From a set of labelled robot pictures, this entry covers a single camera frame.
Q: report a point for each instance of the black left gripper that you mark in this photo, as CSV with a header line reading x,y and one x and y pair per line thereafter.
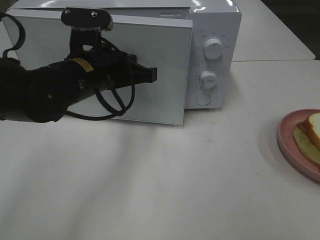
x,y
93,62

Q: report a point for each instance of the white microwave oven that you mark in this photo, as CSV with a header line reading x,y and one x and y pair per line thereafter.
x,y
156,31

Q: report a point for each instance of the toast sandwich with filling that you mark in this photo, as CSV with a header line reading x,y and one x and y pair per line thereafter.
x,y
307,138

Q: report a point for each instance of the white microwave door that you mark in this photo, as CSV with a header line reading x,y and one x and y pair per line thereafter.
x,y
162,101

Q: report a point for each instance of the round white door button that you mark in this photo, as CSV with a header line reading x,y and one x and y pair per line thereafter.
x,y
203,99

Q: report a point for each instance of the pink round plate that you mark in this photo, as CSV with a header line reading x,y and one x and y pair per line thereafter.
x,y
289,148

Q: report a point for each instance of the upper white power knob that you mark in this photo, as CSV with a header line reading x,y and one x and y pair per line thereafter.
x,y
213,48

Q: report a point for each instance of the white timer knob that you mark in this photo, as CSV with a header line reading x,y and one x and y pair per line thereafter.
x,y
208,79

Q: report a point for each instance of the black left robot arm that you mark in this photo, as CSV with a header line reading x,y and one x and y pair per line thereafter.
x,y
39,96

